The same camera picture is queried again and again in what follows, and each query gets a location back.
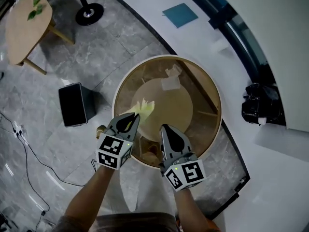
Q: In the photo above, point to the yellow paper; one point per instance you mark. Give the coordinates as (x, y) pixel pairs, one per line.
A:
(144, 109)

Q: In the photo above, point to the white window ledge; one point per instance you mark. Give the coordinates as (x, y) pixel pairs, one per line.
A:
(149, 13)

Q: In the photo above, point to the black floor lamp stand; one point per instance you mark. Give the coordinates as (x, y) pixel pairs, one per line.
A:
(95, 11)

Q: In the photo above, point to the person's white trousers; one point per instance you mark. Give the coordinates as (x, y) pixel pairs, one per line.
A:
(154, 192)

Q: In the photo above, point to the white power strip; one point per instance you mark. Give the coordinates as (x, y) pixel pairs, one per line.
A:
(18, 130)

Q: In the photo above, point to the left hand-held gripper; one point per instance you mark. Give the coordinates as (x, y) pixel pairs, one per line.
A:
(113, 151)

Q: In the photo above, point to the person's right shoe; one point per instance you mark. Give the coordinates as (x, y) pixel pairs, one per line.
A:
(152, 151)

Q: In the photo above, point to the person's right forearm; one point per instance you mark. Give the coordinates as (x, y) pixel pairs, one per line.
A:
(190, 209)

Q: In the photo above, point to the person's left forearm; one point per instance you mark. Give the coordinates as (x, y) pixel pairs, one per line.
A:
(89, 197)

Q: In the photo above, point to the green leafy plant sprig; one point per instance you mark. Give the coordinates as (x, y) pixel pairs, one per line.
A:
(32, 14)

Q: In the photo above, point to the dark framed window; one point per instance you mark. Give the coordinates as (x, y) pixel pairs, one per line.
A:
(243, 33)

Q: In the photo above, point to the black waste bin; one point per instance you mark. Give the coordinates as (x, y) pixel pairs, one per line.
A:
(72, 105)

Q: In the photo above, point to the person's left shoe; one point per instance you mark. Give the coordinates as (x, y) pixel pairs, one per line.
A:
(100, 130)

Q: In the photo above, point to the blue notebook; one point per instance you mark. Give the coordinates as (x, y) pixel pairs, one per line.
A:
(179, 16)

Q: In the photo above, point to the person's shoe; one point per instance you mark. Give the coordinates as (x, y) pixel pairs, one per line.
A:
(100, 130)
(152, 151)

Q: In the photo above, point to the oval wooden table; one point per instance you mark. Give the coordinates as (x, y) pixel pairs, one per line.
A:
(24, 37)

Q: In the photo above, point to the translucent white plastic cup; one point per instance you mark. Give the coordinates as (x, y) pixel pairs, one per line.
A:
(171, 84)

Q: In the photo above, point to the large white roller blind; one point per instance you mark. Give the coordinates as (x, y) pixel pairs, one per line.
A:
(277, 33)

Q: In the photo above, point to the round glass-top side table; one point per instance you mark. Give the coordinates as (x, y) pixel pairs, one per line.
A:
(169, 110)

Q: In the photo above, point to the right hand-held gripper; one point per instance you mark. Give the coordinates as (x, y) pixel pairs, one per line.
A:
(188, 174)

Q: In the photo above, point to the black leather handbag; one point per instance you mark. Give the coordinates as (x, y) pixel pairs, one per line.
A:
(260, 105)

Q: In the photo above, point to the person's grey printed shirt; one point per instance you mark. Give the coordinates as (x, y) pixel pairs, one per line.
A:
(135, 223)

